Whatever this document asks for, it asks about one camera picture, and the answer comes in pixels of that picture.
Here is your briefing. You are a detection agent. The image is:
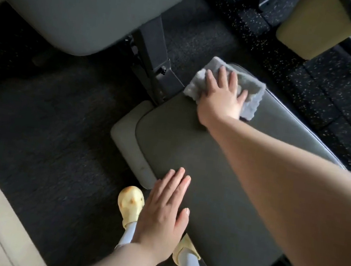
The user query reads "yellow left shoe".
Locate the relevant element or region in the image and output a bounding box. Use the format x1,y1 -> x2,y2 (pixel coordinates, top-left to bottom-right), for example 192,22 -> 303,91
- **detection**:
113,184 -> 148,231

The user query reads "person's left hand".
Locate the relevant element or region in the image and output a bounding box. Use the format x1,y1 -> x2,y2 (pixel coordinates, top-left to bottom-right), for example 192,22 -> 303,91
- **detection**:
129,161 -> 196,266

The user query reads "person's right hand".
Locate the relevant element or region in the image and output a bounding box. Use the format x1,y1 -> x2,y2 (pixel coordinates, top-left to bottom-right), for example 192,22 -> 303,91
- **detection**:
194,63 -> 252,133

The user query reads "grey backrest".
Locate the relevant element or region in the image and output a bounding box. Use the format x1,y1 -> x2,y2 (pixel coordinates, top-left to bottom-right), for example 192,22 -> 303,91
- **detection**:
0,0 -> 209,73

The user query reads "yellow right shoe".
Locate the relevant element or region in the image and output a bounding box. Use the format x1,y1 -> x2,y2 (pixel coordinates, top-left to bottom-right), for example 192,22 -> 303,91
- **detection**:
170,232 -> 204,266

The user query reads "yellow trash bin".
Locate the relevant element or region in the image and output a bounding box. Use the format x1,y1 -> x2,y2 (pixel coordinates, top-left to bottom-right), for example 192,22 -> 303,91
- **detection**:
272,0 -> 351,67

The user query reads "grey seat cushion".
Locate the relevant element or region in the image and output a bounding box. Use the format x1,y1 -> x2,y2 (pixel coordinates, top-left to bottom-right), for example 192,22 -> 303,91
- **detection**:
116,51 -> 351,266

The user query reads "white left sock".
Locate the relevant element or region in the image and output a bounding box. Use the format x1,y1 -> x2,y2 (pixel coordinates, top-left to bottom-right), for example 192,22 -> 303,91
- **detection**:
115,219 -> 137,251

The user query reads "grey microfibre cloth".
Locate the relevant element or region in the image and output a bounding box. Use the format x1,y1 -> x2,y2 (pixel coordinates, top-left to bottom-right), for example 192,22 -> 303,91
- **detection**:
180,52 -> 270,123

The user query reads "white sock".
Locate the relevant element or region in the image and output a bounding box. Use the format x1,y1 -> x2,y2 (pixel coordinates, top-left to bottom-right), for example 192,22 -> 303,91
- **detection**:
178,248 -> 208,266
115,219 -> 137,251

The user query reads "white right sock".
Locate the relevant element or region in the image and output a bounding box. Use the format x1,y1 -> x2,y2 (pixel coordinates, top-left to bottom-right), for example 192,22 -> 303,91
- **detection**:
178,248 -> 208,266

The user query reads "person's right forearm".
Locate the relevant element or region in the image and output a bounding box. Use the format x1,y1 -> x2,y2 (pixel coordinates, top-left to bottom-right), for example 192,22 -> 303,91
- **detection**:
188,113 -> 351,266

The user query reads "yellow shoe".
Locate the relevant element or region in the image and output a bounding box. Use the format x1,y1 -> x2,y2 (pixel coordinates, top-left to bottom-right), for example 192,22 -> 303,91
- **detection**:
113,184 -> 148,231
170,232 -> 204,266

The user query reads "light grey seat base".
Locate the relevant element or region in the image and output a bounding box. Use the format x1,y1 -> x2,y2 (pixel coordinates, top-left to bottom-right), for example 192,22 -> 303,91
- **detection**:
103,96 -> 168,191

